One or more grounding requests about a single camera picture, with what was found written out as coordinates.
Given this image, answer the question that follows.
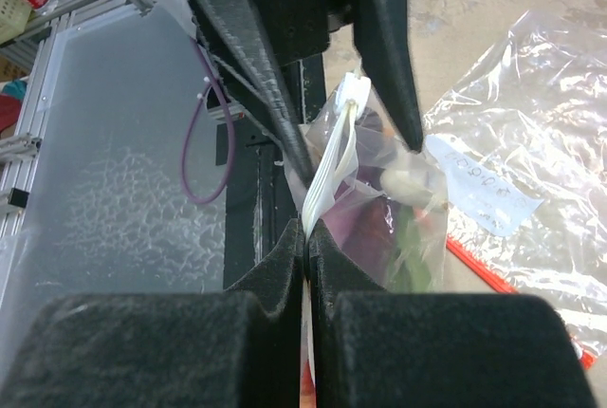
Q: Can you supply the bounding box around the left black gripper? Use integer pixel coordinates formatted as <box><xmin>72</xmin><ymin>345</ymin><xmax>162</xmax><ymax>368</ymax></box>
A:
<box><xmin>187</xmin><ymin>0</ymin><xmax>423</xmax><ymax>178</ymax></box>

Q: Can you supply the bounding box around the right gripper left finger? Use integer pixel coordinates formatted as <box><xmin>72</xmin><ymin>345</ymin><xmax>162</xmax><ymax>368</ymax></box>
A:
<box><xmin>1</xmin><ymin>219</ymin><xmax>304</xmax><ymax>407</ymax></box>

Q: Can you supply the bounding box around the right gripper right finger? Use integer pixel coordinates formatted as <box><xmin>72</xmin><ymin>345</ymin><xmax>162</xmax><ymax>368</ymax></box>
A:
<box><xmin>306</xmin><ymin>223</ymin><xmax>596</xmax><ymax>407</ymax></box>

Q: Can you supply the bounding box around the purple eggplant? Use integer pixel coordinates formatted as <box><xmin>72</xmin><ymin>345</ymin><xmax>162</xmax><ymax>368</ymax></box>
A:
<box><xmin>325</xmin><ymin>109</ymin><xmax>400</xmax><ymax>285</ymax></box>

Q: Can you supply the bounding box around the polka dot zip bag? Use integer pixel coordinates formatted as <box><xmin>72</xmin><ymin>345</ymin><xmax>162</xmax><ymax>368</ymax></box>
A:
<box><xmin>292</xmin><ymin>72</ymin><xmax>447</xmax><ymax>407</ymax></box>

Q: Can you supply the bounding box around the white garlic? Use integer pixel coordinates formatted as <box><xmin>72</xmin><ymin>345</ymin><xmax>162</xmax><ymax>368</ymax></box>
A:
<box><xmin>380</xmin><ymin>169</ymin><xmax>433</xmax><ymax>207</ymax></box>

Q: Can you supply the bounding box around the red zipper clear bag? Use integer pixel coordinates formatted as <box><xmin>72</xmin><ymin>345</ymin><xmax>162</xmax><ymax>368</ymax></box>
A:
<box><xmin>425</xmin><ymin>11</ymin><xmax>606</xmax><ymax>367</ymax></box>

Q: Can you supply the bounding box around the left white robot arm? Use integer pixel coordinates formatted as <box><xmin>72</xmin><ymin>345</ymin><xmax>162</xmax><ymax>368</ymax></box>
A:
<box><xmin>152</xmin><ymin>0</ymin><xmax>424</xmax><ymax>182</ymax></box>

